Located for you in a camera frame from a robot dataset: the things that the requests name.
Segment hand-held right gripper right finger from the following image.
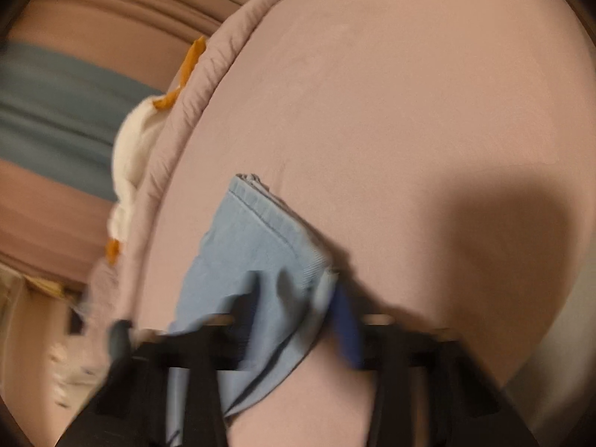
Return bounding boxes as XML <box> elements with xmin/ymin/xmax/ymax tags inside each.
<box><xmin>328</xmin><ymin>283</ymin><xmax>542</xmax><ymax>447</ymax></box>

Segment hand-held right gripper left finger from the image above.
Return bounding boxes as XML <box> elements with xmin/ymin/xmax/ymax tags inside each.
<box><xmin>60</xmin><ymin>284</ymin><xmax>262</xmax><ymax>447</ymax></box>

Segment light blue denim pants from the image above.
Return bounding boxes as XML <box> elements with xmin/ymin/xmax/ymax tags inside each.
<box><xmin>165</xmin><ymin>173</ymin><xmax>343</xmax><ymax>447</ymax></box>

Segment pink bed sheet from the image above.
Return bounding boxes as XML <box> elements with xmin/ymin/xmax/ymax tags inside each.
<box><xmin>116</xmin><ymin>0</ymin><xmax>596</xmax><ymax>447</ymax></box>

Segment white and orange plush toy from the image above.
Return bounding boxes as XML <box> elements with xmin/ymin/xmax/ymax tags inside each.
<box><xmin>106</xmin><ymin>35</ymin><xmax>208</xmax><ymax>267</ymax></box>

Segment pink quilt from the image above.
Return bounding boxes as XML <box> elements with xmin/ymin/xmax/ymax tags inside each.
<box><xmin>83</xmin><ymin>0</ymin><xmax>290</xmax><ymax>331</ymax></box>

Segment blue-grey cloth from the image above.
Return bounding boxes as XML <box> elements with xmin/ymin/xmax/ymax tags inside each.
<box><xmin>0</xmin><ymin>41</ymin><xmax>165</xmax><ymax>202</ymax></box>

